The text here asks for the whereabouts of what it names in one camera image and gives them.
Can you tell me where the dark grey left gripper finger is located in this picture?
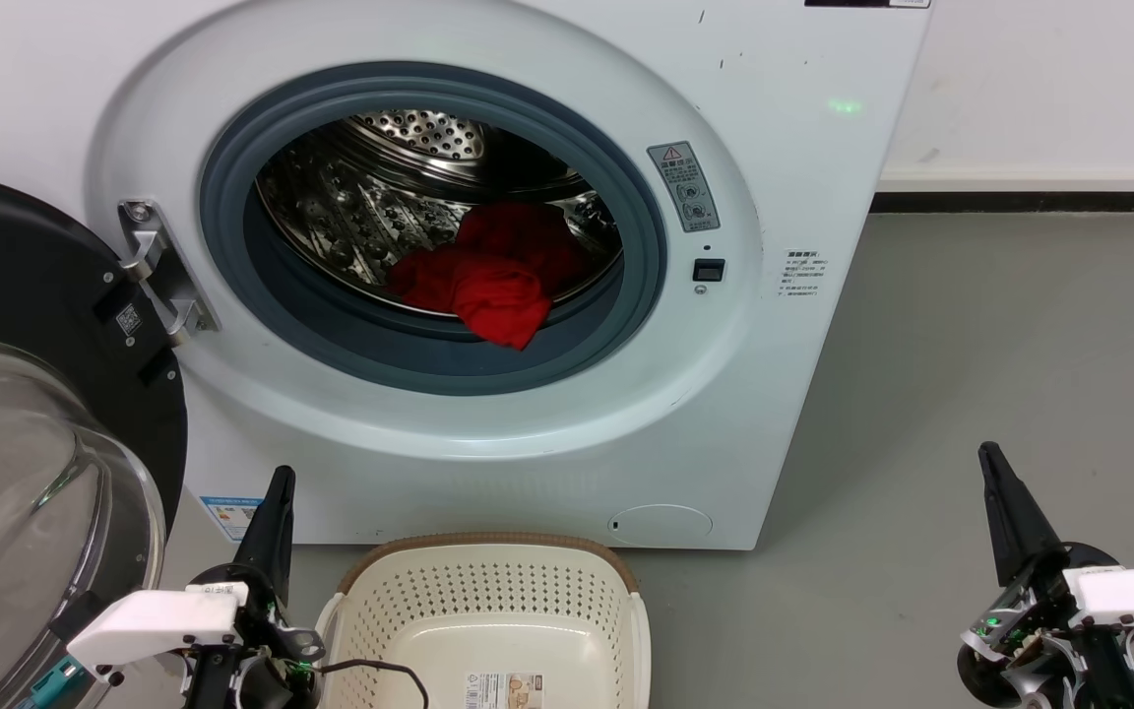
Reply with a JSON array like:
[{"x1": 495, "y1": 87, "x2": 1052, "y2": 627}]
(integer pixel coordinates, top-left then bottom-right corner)
[
  {"x1": 267, "y1": 466, "x2": 296, "y2": 604},
  {"x1": 232, "y1": 467, "x2": 285, "y2": 585}
]

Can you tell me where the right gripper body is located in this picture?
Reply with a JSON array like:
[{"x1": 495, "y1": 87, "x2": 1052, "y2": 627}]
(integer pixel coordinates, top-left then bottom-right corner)
[{"x1": 956, "y1": 545, "x2": 1134, "y2": 709}]

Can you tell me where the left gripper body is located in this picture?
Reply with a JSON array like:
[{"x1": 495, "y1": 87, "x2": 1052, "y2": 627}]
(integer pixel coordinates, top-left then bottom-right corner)
[{"x1": 183, "y1": 563, "x2": 327, "y2": 709}]

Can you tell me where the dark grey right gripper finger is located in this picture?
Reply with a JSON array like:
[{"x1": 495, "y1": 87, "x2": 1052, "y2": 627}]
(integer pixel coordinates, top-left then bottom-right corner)
[
  {"x1": 992, "y1": 443, "x2": 1066, "y2": 584},
  {"x1": 978, "y1": 442, "x2": 1019, "y2": 588}
]

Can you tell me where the cream perforated laundry basket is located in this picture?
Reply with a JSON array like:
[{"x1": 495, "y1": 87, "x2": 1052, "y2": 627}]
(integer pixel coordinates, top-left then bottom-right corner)
[{"x1": 314, "y1": 533, "x2": 652, "y2": 709}]

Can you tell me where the printed paper product label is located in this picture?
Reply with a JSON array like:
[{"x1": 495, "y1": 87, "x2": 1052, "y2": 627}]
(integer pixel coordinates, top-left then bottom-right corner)
[{"x1": 464, "y1": 672, "x2": 545, "y2": 709}]

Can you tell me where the red cloth garment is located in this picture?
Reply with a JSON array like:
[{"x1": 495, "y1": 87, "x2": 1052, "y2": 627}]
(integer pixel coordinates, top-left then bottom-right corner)
[{"x1": 387, "y1": 201, "x2": 588, "y2": 352}]

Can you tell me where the stainless steel washing machine drum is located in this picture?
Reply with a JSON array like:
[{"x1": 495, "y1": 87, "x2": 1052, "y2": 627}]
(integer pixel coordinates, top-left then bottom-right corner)
[{"x1": 254, "y1": 108, "x2": 624, "y2": 318}]

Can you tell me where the black washer door with glass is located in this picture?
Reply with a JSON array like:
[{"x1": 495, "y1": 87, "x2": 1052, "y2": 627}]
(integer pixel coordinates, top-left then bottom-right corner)
[{"x1": 0, "y1": 169, "x2": 189, "y2": 709}]

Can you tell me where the blue energy label sticker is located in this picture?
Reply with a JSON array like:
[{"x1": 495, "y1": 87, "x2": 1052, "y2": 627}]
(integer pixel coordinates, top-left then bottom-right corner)
[{"x1": 199, "y1": 494, "x2": 265, "y2": 544}]

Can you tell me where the teal plastic piece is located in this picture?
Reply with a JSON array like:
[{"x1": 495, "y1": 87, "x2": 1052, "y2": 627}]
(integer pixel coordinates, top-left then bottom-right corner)
[{"x1": 21, "y1": 658, "x2": 88, "y2": 709}]

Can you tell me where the white front-load washing machine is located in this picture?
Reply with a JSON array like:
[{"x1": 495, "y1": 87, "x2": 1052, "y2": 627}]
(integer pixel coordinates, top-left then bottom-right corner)
[{"x1": 85, "y1": 0, "x2": 934, "y2": 550}]

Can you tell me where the white text label sticker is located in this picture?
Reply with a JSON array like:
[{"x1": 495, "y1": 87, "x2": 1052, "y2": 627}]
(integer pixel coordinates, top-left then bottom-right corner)
[{"x1": 777, "y1": 248, "x2": 830, "y2": 299}]

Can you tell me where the silver door hinge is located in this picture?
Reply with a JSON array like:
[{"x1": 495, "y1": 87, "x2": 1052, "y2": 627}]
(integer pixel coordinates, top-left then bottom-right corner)
[{"x1": 117, "y1": 199, "x2": 221, "y2": 348}]

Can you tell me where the black baseboard strip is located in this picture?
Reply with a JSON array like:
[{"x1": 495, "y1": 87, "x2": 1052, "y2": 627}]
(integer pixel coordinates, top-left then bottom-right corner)
[{"x1": 870, "y1": 190, "x2": 1134, "y2": 214}]

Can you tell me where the round white filter cover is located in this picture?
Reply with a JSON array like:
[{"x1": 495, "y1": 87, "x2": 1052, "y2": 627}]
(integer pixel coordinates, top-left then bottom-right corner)
[{"x1": 608, "y1": 504, "x2": 714, "y2": 546}]

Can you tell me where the grey rubber door gasket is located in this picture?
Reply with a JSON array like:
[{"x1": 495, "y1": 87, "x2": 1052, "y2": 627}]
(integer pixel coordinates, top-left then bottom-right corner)
[{"x1": 198, "y1": 61, "x2": 668, "y2": 397}]

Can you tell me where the grey warning sticker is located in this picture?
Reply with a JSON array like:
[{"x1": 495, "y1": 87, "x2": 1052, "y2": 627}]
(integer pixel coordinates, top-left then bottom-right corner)
[{"x1": 647, "y1": 141, "x2": 722, "y2": 234}]

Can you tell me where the thin black cable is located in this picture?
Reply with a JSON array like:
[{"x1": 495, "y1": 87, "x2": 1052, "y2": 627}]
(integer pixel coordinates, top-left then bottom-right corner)
[{"x1": 319, "y1": 659, "x2": 430, "y2": 709}]

